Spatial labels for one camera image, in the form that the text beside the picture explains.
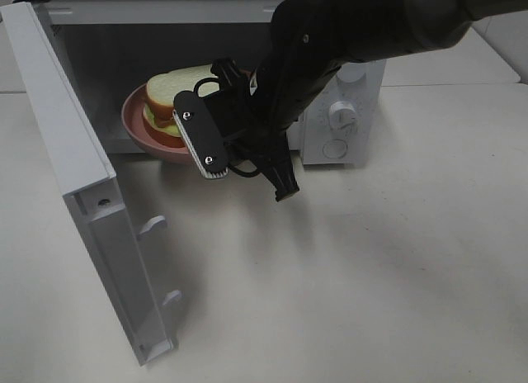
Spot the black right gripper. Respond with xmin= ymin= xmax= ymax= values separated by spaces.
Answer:
xmin=210 ymin=58 xmax=314 ymax=202

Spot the round door release button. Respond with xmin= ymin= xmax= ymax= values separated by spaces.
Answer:
xmin=323 ymin=139 xmax=347 ymax=159

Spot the white microwave knob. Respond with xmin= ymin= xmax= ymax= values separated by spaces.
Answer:
xmin=328 ymin=101 xmax=357 ymax=130
xmin=337 ymin=63 xmax=367 ymax=83

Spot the sandwich with lettuce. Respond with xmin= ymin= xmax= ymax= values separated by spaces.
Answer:
xmin=142 ymin=64 xmax=216 ymax=149

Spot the pink plate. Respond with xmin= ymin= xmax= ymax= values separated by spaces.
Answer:
xmin=120 ymin=71 xmax=252 ymax=166

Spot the white microwave door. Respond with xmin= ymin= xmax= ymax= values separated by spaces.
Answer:
xmin=1 ymin=2 xmax=174 ymax=365

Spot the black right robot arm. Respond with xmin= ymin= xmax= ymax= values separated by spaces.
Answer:
xmin=203 ymin=0 xmax=527 ymax=200

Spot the white microwave oven body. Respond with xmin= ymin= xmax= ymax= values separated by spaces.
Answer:
xmin=12 ymin=0 xmax=389 ymax=169

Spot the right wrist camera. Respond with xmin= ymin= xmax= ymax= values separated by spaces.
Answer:
xmin=173 ymin=87 xmax=251 ymax=180

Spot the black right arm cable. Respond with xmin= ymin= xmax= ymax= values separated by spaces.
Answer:
xmin=191 ymin=76 xmax=281 ymax=180

